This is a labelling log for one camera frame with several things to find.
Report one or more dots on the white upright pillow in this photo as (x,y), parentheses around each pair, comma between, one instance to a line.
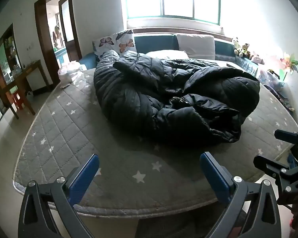
(196,45)

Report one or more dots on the blue cabinet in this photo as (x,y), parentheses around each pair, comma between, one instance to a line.
(60,55)

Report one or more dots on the white flat pillow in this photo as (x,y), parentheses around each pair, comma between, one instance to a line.
(168,54)

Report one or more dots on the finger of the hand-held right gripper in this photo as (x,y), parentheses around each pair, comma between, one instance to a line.
(268,164)
(285,135)

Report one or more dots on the white plastic bag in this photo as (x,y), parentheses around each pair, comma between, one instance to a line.
(69,74)

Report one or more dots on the wooden doorway frame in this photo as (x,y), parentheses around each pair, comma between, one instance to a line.
(41,29)

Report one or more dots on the black quilted down jacket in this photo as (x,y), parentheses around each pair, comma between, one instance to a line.
(164,91)

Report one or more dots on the clear plastic bag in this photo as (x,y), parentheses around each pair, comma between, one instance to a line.
(272,78)

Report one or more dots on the red plastic stool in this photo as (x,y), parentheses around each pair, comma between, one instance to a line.
(18,100)

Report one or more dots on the colourful pinwheel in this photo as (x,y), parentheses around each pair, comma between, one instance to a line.
(290,63)

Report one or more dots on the green-framed window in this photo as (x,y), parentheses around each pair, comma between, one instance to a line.
(176,0)

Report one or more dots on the blue upholstered bed headboard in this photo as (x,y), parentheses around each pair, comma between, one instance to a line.
(154,43)

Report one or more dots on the wooden table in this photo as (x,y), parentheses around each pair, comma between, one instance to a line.
(33,67)

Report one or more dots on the glass-panel wooden door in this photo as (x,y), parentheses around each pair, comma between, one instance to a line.
(67,19)

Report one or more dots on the butterfly print pillow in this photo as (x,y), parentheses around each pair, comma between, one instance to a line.
(106,42)

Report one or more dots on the wooden display cabinet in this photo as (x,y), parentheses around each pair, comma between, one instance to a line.
(5,62)

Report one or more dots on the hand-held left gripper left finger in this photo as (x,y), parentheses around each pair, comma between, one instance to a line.
(85,176)

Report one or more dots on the dark patterned cloth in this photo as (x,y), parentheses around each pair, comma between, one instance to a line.
(280,98)

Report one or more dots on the grey star-print mattress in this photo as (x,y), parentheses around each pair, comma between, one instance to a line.
(77,129)

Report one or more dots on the hanging pale garment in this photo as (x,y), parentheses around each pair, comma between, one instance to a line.
(56,36)

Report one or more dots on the white plush dog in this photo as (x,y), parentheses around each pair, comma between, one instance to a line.
(236,44)

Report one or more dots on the brown plush bear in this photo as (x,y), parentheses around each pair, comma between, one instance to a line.
(244,50)

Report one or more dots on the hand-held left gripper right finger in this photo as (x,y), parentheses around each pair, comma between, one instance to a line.
(217,178)

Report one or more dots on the pink plush toy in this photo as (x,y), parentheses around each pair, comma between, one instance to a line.
(257,59)

